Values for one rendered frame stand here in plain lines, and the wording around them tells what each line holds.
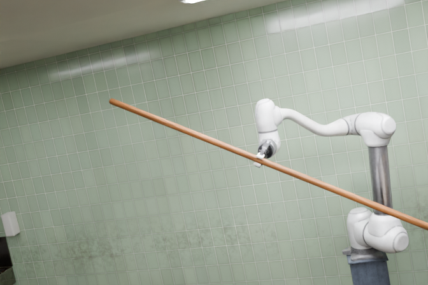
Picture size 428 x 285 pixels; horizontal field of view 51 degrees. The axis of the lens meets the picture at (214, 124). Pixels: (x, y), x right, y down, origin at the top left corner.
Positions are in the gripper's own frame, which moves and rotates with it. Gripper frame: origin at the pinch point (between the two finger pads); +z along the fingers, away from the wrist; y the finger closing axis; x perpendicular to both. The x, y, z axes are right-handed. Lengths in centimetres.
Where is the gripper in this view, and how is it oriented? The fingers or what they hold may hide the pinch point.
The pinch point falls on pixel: (258, 159)
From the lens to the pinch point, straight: 208.8
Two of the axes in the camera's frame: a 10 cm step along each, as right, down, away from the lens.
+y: -3.0, 9.2, 2.4
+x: -9.1, -3.5, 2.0
